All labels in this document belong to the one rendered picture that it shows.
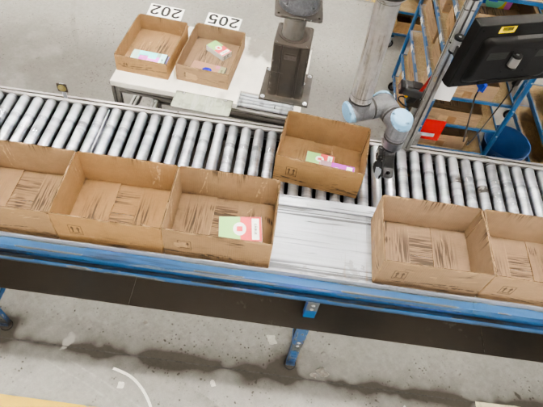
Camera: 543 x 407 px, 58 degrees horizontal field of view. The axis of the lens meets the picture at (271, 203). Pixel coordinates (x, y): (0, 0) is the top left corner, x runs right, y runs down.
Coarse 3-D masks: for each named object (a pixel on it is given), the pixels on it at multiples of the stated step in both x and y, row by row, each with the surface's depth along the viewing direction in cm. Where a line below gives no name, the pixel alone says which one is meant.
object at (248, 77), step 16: (256, 48) 279; (272, 48) 281; (240, 64) 270; (256, 64) 271; (112, 80) 253; (128, 80) 254; (144, 80) 255; (160, 80) 256; (176, 80) 257; (240, 80) 262; (256, 80) 263; (224, 96) 253
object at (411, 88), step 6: (402, 84) 220; (408, 84) 220; (414, 84) 220; (420, 84) 221; (402, 90) 220; (408, 90) 220; (414, 90) 219; (408, 96) 225; (414, 96) 222; (420, 96) 221; (408, 102) 226; (414, 102) 226
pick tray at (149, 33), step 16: (144, 16) 273; (128, 32) 263; (144, 32) 277; (160, 32) 278; (176, 32) 277; (128, 48) 267; (144, 48) 268; (160, 48) 270; (176, 48) 259; (128, 64) 253; (144, 64) 251; (160, 64) 249
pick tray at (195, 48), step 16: (192, 32) 268; (208, 32) 276; (224, 32) 274; (240, 32) 271; (192, 48) 273; (240, 48) 265; (176, 64) 250; (224, 64) 267; (192, 80) 256; (208, 80) 254; (224, 80) 252
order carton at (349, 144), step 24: (288, 120) 232; (312, 120) 229; (336, 120) 226; (288, 144) 237; (312, 144) 238; (336, 144) 238; (360, 144) 234; (288, 168) 215; (312, 168) 212; (336, 168) 209; (360, 168) 227; (336, 192) 221
